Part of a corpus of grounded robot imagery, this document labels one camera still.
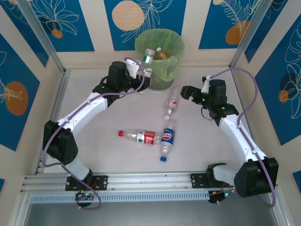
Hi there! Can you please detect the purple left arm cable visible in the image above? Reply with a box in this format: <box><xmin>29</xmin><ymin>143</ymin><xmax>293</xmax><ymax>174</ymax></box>
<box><xmin>42</xmin><ymin>57</ymin><xmax>146</xmax><ymax>210</ymax></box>

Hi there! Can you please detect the green-lined trash bin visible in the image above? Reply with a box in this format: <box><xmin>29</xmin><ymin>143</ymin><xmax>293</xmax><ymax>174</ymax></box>
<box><xmin>135</xmin><ymin>28</ymin><xmax>186</xmax><ymax>82</ymax></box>

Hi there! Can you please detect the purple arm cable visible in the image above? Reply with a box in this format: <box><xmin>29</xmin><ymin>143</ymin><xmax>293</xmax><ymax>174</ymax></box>
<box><xmin>42</xmin><ymin>57</ymin><xmax>146</xmax><ymax>210</ymax></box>
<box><xmin>210</xmin><ymin>67</ymin><xmax>277</xmax><ymax>208</ymax></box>

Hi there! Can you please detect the brown label tea bottle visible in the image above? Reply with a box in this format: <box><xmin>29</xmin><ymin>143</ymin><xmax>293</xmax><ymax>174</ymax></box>
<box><xmin>156</xmin><ymin>47</ymin><xmax>169</xmax><ymax>61</ymax></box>

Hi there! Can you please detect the grey mesh waste bin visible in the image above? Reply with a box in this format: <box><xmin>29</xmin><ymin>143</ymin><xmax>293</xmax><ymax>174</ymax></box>
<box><xmin>147</xmin><ymin>62</ymin><xmax>176</xmax><ymax>91</ymax></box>

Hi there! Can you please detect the small clear bottle white cap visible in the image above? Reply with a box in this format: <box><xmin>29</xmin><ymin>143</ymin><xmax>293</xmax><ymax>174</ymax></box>
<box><xmin>163</xmin><ymin>86</ymin><xmax>180</xmax><ymax>121</ymax></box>

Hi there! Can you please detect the grey slotted cable duct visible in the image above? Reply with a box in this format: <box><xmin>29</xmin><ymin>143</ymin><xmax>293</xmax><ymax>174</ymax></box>
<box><xmin>30</xmin><ymin>190</ymin><xmax>210</xmax><ymax>203</ymax></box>

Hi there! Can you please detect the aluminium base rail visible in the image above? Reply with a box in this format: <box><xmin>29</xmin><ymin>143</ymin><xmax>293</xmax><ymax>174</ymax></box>
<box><xmin>21</xmin><ymin>171</ymin><xmax>279</xmax><ymax>193</ymax></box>

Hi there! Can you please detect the small controller board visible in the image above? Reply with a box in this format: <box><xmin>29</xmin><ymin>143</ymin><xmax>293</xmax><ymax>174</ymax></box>
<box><xmin>74</xmin><ymin>191</ymin><xmax>95</xmax><ymax>201</ymax></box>
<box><xmin>207</xmin><ymin>190</ymin><xmax>237</xmax><ymax>204</ymax></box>

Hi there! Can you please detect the red label bottle red cap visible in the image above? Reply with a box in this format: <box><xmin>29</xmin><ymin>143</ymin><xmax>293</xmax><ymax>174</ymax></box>
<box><xmin>118</xmin><ymin>129</ymin><xmax>164</xmax><ymax>146</ymax></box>

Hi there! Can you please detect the green label clear bottle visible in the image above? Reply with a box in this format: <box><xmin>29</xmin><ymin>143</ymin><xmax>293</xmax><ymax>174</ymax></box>
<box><xmin>142</xmin><ymin>48</ymin><xmax>156</xmax><ymax>78</ymax></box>

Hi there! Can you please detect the blue label bottle blue cap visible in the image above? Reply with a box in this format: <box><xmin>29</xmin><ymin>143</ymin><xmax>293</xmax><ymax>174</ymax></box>
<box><xmin>159</xmin><ymin>120</ymin><xmax>177</xmax><ymax>163</ymax></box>

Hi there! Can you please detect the aluminium frame post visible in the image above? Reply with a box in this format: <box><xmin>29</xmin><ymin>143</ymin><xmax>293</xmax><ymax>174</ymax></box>
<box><xmin>16</xmin><ymin>0</ymin><xmax>66</xmax><ymax>74</ymax></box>
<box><xmin>230</xmin><ymin>0</ymin><xmax>282</xmax><ymax>70</ymax></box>

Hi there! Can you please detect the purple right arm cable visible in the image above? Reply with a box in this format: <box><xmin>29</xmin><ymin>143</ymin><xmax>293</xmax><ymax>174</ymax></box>
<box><xmin>210</xmin><ymin>67</ymin><xmax>277</xmax><ymax>208</ymax></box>

